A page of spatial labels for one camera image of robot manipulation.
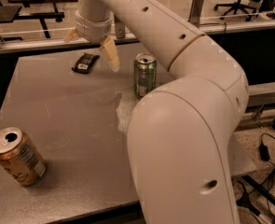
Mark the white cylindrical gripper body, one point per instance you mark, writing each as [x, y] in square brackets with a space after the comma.
[92, 28]

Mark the black stand leg on floor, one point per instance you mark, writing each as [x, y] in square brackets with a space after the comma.
[262, 188]

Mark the black power adapter with cable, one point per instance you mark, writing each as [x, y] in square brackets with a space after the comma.
[263, 149]

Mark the middle metal rail bracket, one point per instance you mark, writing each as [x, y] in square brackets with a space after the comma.
[119, 28]

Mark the right metal rail bracket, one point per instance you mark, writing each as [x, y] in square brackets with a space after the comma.
[195, 12]

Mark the green soda can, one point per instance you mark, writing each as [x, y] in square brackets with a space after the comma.
[145, 71]

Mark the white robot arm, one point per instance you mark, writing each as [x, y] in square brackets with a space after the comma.
[179, 133]

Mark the black chocolate bar wrapper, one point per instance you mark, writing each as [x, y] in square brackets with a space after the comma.
[84, 63]

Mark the dark table at left edge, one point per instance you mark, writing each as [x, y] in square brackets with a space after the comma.
[9, 13]

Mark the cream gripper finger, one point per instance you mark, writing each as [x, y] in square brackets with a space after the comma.
[108, 50]
[73, 34]

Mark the orange soda can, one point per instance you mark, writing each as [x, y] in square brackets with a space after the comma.
[19, 157]

